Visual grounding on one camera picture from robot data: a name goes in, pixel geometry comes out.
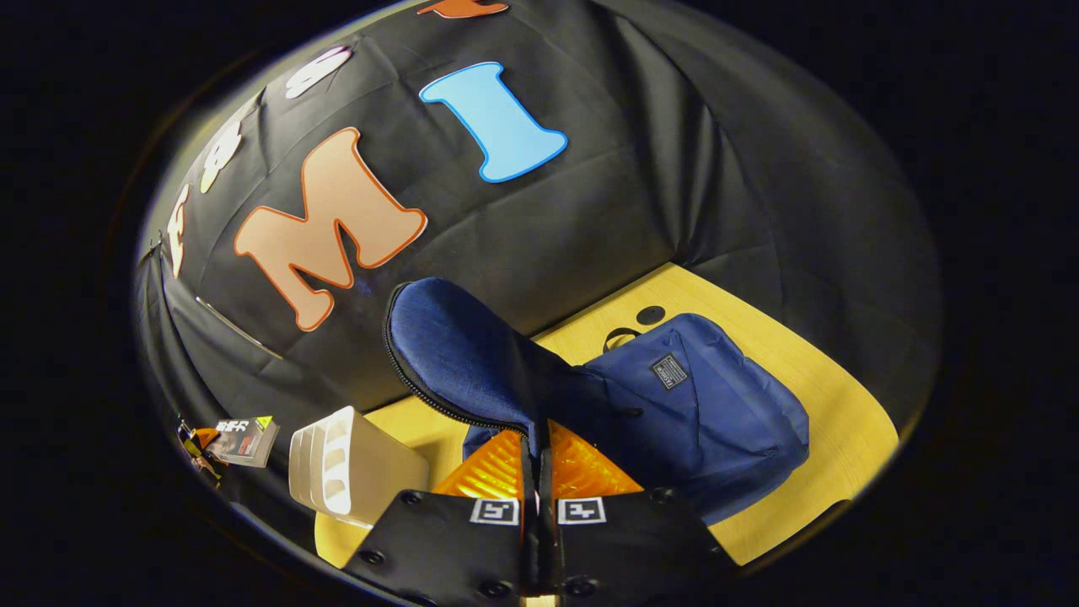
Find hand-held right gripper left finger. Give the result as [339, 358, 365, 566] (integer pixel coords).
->
[341, 427, 538, 607]

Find black backdrop cloth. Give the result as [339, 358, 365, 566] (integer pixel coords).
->
[133, 0, 943, 524]

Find white bookshelf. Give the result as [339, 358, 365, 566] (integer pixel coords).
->
[288, 406, 431, 529]

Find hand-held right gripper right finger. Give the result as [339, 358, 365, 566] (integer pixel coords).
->
[539, 420, 738, 604]

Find blue schoolbag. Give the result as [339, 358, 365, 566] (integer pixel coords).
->
[384, 277, 812, 528]

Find black book with yellow triangle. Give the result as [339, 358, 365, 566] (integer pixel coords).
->
[207, 415, 281, 470]

